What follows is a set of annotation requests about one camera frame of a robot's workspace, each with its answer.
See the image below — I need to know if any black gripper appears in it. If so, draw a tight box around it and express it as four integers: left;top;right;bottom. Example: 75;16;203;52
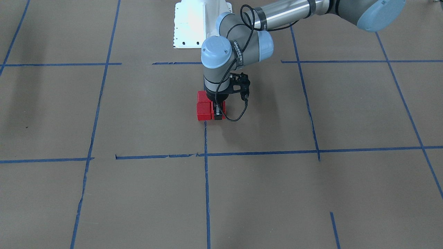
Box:
206;73;250;120

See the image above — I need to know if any red cube block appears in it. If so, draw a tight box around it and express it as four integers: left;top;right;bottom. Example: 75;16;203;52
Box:
211;101;226;120
196;101;213;121
197;91;211;103

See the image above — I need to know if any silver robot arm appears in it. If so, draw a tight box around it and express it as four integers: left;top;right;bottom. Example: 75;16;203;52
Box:
197;0;406;120

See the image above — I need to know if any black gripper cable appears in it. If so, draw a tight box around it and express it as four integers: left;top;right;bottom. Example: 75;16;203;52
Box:
215;4;300;122

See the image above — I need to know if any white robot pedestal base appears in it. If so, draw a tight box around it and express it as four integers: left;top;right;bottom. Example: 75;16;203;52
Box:
173;0;233;49

